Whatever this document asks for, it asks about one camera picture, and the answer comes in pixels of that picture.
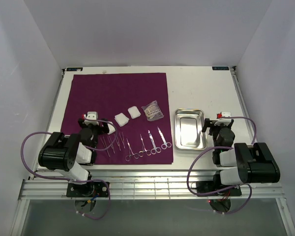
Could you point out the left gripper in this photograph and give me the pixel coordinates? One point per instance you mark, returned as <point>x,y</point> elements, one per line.
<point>104,126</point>

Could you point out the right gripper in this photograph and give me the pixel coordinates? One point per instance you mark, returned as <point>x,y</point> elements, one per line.
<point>207,124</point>

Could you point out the steel forceps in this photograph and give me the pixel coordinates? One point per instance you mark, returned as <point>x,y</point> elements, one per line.
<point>131,153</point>
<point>144,150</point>

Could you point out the steel scissors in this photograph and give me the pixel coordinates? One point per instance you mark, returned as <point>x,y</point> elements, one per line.
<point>154,149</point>
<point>165,144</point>

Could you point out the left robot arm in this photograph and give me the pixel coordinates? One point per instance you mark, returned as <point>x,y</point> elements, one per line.
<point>66,154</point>

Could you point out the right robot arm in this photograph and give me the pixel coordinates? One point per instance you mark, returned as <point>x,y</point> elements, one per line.
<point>243,163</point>

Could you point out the left gauze pad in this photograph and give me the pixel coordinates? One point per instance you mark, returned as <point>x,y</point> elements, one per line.
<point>111,128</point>

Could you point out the gauze pad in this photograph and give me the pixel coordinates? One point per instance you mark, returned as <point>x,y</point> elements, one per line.
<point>111,128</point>
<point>134,112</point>
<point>121,119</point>

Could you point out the stainless steel tray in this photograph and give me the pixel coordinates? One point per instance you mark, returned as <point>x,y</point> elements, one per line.
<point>188,129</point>

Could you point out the middle gauze pad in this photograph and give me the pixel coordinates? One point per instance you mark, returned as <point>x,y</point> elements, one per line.
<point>121,119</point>

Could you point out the right gauze pad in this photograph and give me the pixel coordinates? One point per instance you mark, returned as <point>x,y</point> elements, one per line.
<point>134,112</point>

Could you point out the purple cloth mat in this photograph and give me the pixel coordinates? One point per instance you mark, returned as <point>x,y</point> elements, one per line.
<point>111,94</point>

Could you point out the clear plastic packet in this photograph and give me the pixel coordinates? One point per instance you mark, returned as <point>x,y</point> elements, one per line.
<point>152,111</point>

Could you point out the left blue label sticker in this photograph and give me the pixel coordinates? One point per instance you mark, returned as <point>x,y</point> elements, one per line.
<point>74,69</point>

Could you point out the blue label sticker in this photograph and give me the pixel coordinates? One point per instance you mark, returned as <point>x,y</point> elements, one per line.
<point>220,68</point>
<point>74,69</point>

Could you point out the right blue label sticker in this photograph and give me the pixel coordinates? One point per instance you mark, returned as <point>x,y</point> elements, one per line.
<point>220,68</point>

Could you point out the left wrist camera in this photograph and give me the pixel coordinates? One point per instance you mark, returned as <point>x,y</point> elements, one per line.
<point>90,118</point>

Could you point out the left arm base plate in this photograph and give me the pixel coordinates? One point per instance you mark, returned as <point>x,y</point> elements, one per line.
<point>86,190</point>

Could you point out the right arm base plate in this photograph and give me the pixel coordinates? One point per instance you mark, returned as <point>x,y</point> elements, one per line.
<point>208,188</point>

